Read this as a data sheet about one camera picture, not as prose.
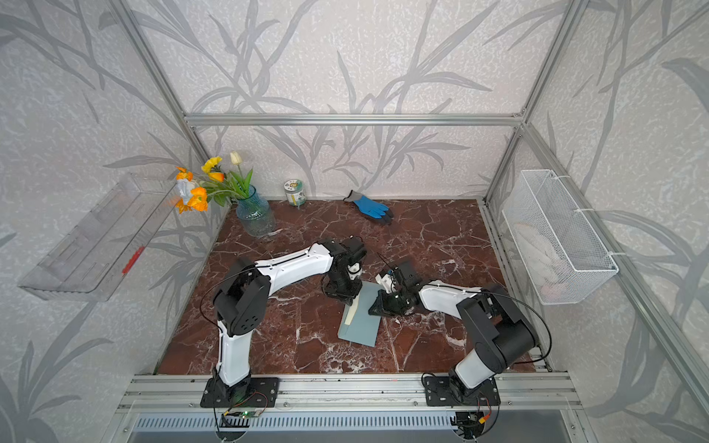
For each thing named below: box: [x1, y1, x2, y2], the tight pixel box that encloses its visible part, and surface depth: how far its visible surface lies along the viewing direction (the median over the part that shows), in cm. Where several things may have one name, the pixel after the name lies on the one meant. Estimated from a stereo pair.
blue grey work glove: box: [342, 190, 395, 225], surface depth 118 cm
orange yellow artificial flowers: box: [175, 151, 254, 214], surface depth 88 cm
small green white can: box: [283, 179, 307, 207], surface depth 118 cm
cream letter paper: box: [344, 292, 361, 325], surface depth 88 cm
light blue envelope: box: [337, 280, 385, 348], surface depth 85 cm
